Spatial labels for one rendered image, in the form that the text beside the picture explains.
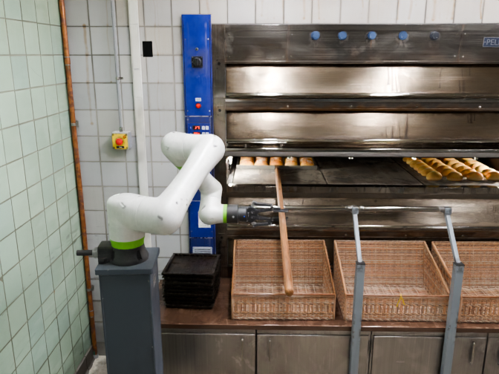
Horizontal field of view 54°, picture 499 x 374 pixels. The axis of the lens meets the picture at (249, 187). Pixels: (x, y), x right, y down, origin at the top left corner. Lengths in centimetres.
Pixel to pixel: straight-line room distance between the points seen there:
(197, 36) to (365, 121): 106
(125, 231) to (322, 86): 150
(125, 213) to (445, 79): 196
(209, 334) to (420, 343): 111
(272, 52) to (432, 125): 100
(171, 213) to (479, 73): 201
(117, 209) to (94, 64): 135
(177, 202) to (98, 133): 135
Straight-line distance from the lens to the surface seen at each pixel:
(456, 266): 261
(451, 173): 329
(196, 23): 281
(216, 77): 284
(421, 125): 300
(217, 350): 275
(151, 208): 173
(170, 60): 286
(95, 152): 304
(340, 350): 277
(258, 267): 301
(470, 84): 305
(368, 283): 310
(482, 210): 325
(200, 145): 196
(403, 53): 294
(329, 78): 285
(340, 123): 289
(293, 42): 284
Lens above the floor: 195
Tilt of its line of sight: 15 degrees down
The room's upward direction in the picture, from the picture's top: straight up
